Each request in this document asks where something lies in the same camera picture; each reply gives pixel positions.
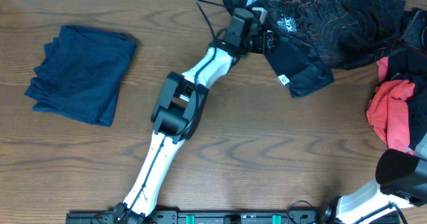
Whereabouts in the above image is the black orange patterned jersey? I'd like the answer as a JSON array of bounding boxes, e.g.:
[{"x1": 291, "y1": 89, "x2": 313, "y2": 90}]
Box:
[{"x1": 223, "y1": 0, "x2": 410, "y2": 98}]

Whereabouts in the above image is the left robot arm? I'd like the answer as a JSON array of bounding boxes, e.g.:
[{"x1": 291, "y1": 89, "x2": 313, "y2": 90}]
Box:
[{"x1": 113, "y1": 7, "x2": 275, "y2": 223}]

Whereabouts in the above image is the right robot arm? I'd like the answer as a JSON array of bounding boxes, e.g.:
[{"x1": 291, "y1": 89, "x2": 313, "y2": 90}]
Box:
[{"x1": 318, "y1": 8, "x2": 426, "y2": 223}]

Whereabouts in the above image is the plain black shirt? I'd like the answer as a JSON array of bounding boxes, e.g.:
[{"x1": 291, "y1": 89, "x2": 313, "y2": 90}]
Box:
[{"x1": 386, "y1": 49, "x2": 426, "y2": 152}]

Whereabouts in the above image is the red orange garment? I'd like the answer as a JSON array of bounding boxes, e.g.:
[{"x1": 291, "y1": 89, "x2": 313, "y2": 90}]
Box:
[{"x1": 366, "y1": 57, "x2": 415, "y2": 154}]

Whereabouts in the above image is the folded navy blue garment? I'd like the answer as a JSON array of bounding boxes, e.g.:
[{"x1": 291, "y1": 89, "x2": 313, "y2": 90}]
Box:
[{"x1": 25, "y1": 25, "x2": 137, "y2": 127}]

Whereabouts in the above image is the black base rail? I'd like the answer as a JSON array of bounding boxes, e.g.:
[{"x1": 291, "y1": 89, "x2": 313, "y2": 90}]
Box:
[{"x1": 65, "y1": 211, "x2": 318, "y2": 224}]

